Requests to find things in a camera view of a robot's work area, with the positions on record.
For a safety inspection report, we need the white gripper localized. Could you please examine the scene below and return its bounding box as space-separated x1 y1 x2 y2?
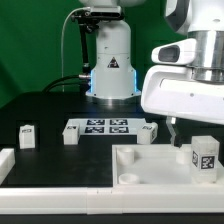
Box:
141 65 224 148

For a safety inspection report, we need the white square table top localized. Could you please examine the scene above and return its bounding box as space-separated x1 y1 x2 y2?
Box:
112 144 224 186

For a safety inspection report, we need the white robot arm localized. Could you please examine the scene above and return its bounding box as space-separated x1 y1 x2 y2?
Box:
79 0 224 125

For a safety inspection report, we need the white U-shaped fence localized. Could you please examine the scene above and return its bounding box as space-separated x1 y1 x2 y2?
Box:
0 146 224 215

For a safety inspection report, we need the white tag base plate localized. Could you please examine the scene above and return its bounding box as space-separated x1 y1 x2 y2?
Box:
64 118 145 135

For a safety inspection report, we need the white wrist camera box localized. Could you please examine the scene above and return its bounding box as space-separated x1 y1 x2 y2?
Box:
151 38 197 65

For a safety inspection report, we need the black cable bundle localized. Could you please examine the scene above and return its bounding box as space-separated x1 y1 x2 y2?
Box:
41 73 92 93

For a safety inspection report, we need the black camera on stand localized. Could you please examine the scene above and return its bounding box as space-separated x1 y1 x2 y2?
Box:
71 6 124 74

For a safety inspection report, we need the grey cable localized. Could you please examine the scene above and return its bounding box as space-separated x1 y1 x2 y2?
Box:
60 7 90 93

